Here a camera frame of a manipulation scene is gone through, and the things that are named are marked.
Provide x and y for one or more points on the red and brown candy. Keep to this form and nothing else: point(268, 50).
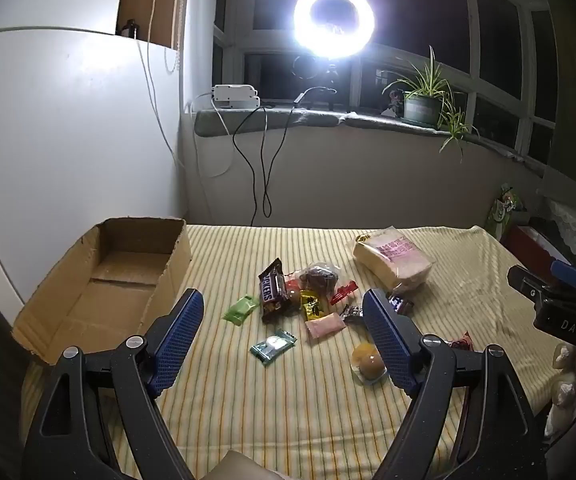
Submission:
point(292, 282)

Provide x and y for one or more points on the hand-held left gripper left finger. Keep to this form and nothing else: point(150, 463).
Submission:
point(178, 342)

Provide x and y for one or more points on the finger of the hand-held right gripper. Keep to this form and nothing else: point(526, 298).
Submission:
point(525, 282)
point(570, 270)

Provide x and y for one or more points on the white plush toy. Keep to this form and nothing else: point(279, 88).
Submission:
point(562, 380)

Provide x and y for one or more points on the round pastry in clear wrapper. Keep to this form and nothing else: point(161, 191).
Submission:
point(367, 360)

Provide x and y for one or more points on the pink snack packet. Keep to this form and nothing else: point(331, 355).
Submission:
point(324, 326)

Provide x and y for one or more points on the cardboard box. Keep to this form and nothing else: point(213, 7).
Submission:
point(113, 280)

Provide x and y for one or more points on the red and black wrapper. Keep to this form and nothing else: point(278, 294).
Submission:
point(462, 342)

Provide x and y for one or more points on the small figurine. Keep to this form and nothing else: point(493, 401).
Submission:
point(396, 102)

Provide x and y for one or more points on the green candy packet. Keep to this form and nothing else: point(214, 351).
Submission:
point(240, 309)

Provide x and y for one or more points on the brown chocolate bar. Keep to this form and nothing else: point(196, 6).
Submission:
point(400, 305)

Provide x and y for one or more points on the red box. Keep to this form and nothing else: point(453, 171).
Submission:
point(532, 245)

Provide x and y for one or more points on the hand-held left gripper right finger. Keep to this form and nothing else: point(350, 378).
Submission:
point(387, 345)

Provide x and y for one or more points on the brown round candy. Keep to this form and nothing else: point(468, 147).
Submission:
point(295, 297)

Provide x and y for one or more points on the white power adapter box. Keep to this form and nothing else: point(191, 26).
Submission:
point(235, 96)

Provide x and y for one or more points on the green printed bag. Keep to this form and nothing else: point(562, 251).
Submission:
point(505, 210)

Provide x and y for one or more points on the clear bag of dried fruit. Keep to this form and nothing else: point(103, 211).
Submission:
point(320, 275)

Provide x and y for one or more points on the teal wrapped candy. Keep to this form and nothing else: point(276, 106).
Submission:
point(273, 346)

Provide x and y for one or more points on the red snack packet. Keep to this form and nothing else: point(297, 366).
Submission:
point(344, 292)

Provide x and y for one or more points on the potted spider plant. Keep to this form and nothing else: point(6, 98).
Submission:
point(420, 107)

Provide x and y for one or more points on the yellow striped blanket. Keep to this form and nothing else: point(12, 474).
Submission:
point(308, 410)

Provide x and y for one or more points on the small dark candy wrapper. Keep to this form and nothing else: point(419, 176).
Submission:
point(352, 312)

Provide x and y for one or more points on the yellow candy packet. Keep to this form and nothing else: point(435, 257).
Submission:
point(312, 306)

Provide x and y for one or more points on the sliced bread bag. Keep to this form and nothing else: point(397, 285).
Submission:
point(392, 260)

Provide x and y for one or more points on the brown bottle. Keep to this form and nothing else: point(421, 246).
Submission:
point(131, 29)

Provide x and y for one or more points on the large brown chocolate pack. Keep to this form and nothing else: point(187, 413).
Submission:
point(272, 292)

